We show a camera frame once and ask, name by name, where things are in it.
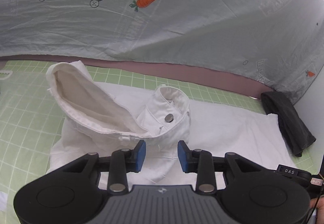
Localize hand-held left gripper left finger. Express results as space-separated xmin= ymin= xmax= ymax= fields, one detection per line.
xmin=62 ymin=139 xmax=147 ymax=194

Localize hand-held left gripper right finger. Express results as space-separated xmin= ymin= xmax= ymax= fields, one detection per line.
xmin=177 ymin=140 xmax=265 ymax=193

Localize white pants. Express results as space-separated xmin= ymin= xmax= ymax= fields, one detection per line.
xmin=46 ymin=60 xmax=298 ymax=190

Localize person's right hand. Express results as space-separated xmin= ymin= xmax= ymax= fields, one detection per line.
xmin=309 ymin=197 xmax=324 ymax=217

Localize dark grey folded garment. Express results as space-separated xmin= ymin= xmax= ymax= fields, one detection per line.
xmin=260 ymin=91 xmax=317 ymax=157

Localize green grid mat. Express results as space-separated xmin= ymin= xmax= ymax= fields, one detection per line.
xmin=0 ymin=59 xmax=322 ymax=224

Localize grey carrot-print sheet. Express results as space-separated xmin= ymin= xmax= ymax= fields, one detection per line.
xmin=0 ymin=0 xmax=324 ymax=105

